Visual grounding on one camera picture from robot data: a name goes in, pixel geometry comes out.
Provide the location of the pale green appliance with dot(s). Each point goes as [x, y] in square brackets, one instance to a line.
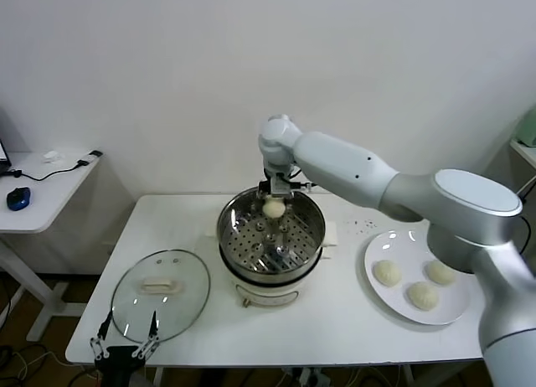
[528, 129]

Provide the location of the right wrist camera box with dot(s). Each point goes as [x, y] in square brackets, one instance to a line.
[281, 185]

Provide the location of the scattered dark crumbs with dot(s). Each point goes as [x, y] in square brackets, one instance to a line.
[370, 224]

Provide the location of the white shelf table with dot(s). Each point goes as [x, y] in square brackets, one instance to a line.
[525, 152]

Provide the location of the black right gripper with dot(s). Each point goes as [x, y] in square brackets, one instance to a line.
[264, 189]

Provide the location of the white side desk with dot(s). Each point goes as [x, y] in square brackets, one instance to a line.
[46, 194]

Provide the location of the white steamed baozi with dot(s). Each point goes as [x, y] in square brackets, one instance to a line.
[387, 273]
[440, 274]
[423, 295]
[274, 207]

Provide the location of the stainless steel steamer basket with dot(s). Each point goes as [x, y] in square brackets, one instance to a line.
[247, 244]

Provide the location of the white round plate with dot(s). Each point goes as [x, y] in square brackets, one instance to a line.
[389, 244]

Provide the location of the blue computer mouse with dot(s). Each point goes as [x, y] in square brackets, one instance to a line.
[19, 198]

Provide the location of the small white crumpled object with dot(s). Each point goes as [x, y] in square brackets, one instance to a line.
[51, 156]

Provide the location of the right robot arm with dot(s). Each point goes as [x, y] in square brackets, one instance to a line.
[335, 161]

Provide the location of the black laptop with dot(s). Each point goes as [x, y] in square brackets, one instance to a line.
[3, 156]

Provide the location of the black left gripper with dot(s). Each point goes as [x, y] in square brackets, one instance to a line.
[119, 362]

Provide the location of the white power strip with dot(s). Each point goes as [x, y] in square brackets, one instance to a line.
[307, 378]

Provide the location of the glass pot lid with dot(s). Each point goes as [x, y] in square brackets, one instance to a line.
[176, 286]

